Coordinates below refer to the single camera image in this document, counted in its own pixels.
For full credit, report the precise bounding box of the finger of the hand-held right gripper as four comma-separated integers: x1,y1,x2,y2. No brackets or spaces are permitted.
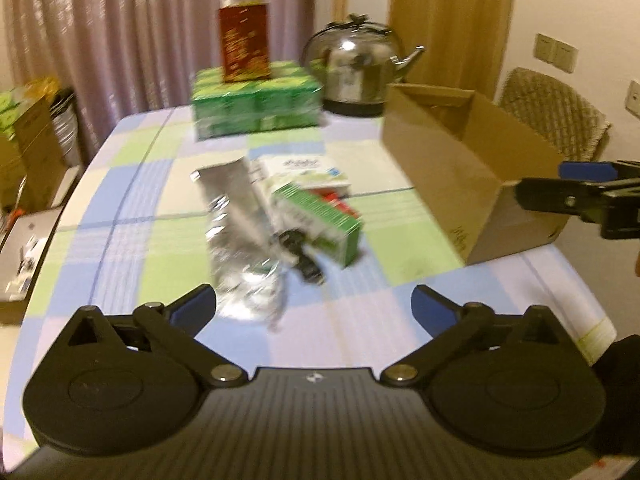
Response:
559,160,640,188
515,177,608,223

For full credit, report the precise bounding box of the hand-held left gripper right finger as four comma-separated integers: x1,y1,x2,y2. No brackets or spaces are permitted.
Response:
380,284,568,389

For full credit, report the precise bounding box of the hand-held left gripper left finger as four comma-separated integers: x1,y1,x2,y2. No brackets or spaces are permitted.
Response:
62,284,248,389

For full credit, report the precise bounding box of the silver foil bag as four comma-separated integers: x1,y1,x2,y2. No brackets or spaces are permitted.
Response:
189,156,291,333

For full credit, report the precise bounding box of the brown cardboard box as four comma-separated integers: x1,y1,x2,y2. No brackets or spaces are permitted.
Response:
382,82,573,266

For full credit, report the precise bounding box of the small black object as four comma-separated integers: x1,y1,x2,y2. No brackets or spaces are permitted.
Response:
279,229,327,286

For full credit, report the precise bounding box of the green medicine box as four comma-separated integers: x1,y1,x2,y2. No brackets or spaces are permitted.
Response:
270,182,363,268

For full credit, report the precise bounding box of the red packet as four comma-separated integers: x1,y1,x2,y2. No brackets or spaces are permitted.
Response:
307,187,361,218

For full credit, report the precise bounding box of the white box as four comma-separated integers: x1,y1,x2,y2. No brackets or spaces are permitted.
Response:
248,155,352,198

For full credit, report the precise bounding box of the chair with quilted beige cover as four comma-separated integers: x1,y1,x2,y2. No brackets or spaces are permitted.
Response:
500,67,612,163

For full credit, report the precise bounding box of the checked blue green tablecloth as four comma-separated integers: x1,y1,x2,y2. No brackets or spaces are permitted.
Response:
0,105,618,461

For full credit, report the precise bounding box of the wooden door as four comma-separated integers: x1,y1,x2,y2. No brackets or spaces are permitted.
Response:
389,0,518,101

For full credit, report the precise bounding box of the green tissue multipack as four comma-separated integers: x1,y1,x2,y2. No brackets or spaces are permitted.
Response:
191,60,323,141

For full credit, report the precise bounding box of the brown cardboard carton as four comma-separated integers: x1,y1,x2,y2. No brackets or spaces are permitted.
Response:
0,94,68,211

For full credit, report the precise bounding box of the steel pot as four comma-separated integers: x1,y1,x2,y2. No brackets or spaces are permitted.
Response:
50,92,85,167

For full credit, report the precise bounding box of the stainless steel kettle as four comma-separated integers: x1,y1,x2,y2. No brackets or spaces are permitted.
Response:
301,12,427,117

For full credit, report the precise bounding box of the yellow plastic bag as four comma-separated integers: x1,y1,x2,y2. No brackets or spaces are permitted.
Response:
27,76,63,98

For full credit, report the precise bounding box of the small green tissue box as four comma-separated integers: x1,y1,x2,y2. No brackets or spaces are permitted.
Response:
0,87,28,136

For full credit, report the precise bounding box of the red gold paper box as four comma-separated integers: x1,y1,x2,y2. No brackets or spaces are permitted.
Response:
217,2,272,83

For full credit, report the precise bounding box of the mauve pleated curtain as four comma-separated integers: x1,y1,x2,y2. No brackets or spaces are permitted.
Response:
0,0,318,156

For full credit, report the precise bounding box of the beige wall socket plate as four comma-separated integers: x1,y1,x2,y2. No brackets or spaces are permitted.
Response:
554,39,579,73
534,32,557,68

